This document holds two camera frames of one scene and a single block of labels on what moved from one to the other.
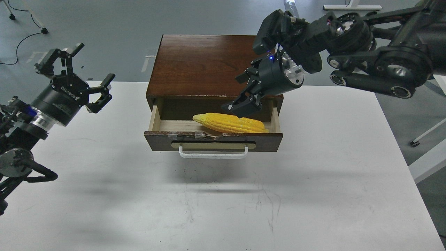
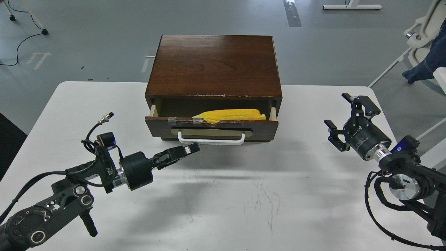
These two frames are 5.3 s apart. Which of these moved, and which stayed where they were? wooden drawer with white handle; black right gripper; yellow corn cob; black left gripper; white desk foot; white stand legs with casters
Moved: wooden drawer with white handle; yellow corn cob; black right gripper; black left gripper
Stayed: white desk foot; white stand legs with casters
